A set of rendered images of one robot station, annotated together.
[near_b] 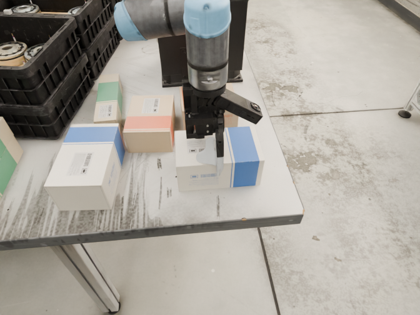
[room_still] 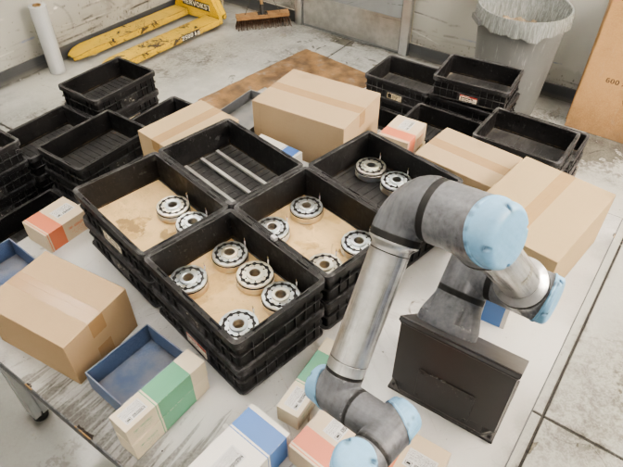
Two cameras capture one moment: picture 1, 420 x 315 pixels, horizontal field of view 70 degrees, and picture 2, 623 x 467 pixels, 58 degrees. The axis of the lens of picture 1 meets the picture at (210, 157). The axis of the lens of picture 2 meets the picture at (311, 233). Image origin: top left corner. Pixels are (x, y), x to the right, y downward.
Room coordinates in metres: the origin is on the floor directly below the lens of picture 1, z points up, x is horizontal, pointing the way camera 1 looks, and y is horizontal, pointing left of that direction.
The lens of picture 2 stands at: (0.15, -0.22, 2.00)
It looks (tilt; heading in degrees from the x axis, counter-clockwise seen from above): 43 degrees down; 41
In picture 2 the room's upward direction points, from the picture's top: straight up
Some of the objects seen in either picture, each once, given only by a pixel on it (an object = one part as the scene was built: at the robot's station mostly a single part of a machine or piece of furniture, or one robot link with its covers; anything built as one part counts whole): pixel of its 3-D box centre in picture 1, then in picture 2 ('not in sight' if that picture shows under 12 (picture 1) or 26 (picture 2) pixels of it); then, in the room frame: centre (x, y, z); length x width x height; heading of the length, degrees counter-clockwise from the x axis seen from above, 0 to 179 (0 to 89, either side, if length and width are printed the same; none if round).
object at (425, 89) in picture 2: not in sight; (404, 100); (2.73, 1.32, 0.31); 0.40 x 0.30 x 0.34; 96
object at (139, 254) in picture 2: not in sight; (149, 201); (0.81, 1.00, 0.92); 0.40 x 0.30 x 0.02; 85
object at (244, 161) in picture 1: (217, 157); not in sight; (0.51, -0.02, 0.75); 0.20 x 0.12 x 0.09; 96
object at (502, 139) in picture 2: not in sight; (514, 173); (2.42, 0.49, 0.37); 0.40 x 0.30 x 0.45; 96
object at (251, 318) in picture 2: not in sight; (238, 325); (0.69, 0.50, 0.86); 0.10 x 0.10 x 0.01
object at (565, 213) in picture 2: not in sight; (531, 228); (1.59, 0.13, 0.80); 0.40 x 0.30 x 0.20; 178
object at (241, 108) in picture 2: not in sight; (249, 113); (1.57, 1.38, 0.73); 0.27 x 0.20 x 0.05; 8
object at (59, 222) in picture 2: not in sight; (57, 223); (0.65, 1.34, 0.74); 0.16 x 0.12 x 0.07; 7
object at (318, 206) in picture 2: (24, 9); (306, 207); (1.15, 0.68, 0.86); 0.10 x 0.10 x 0.01
